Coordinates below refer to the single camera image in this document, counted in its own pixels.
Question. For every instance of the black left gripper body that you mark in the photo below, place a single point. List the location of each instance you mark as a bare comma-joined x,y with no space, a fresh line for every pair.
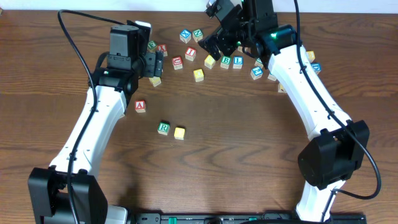
155,64

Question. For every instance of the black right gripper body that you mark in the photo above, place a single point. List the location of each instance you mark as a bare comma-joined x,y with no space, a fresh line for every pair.
226,37

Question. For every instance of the green B letter block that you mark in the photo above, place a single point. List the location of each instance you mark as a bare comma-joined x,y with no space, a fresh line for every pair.
225,62

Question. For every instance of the green R letter block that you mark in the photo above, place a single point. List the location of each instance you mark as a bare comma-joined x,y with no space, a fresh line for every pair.
163,128

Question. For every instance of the yellow O block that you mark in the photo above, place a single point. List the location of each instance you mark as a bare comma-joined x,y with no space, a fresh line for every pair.
198,75

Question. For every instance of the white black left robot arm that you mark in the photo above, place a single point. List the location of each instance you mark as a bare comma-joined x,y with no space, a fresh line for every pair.
67,191

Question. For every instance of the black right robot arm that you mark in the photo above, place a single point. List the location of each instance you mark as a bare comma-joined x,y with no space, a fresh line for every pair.
337,144

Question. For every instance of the green N letter block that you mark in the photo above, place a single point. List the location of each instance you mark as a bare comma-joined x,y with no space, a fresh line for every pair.
197,35

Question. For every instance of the plain yellow wooden block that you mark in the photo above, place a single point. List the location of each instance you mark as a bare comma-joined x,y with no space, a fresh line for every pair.
155,81

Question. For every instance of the red I block left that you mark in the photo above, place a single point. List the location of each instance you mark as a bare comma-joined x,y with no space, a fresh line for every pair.
190,53

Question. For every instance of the red U letter block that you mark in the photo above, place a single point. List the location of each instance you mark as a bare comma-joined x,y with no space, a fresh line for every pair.
177,63

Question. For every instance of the blue X letter block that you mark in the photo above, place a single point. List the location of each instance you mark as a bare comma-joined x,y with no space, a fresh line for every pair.
185,36

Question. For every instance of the blue L letter block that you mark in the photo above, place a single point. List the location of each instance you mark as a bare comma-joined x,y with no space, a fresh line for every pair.
238,62

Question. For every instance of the green Z letter block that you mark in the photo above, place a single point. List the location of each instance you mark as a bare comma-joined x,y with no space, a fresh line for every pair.
258,63

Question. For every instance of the red A letter block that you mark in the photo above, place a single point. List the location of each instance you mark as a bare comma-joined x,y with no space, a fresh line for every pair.
140,106

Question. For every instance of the blue T letter block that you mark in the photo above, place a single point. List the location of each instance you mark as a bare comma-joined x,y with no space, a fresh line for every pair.
271,77

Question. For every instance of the yellow 8 block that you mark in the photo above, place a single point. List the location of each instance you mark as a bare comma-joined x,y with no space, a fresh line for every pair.
311,56

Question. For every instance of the blue D block right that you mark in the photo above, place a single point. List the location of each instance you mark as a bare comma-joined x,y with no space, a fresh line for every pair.
316,67

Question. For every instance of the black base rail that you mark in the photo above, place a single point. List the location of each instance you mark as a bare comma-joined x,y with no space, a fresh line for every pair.
269,217

